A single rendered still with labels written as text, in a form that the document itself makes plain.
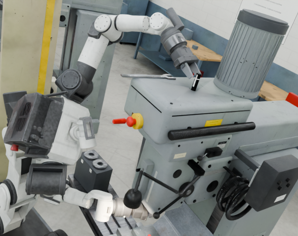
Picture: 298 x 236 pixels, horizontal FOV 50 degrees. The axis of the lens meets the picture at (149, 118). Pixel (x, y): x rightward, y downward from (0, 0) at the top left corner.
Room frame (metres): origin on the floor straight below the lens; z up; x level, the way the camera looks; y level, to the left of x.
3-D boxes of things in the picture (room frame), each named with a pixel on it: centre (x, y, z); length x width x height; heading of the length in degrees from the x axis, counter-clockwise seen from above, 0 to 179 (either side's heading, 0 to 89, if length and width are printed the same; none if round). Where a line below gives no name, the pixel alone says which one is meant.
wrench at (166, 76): (1.19, 0.05, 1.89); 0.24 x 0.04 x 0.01; 129
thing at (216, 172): (1.33, -0.28, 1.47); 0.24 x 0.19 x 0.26; 41
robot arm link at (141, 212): (1.17, -0.05, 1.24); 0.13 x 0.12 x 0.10; 19
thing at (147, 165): (1.13, -0.05, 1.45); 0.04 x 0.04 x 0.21; 41
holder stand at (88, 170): (1.62, 0.24, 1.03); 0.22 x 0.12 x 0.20; 48
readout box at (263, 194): (1.14, -0.58, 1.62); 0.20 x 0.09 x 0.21; 131
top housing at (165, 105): (1.21, -0.15, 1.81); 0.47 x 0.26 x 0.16; 131
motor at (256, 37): (1.37, -0.33, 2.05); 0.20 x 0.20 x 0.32
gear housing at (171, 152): (1.23, -0.17, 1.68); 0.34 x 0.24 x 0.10; 131
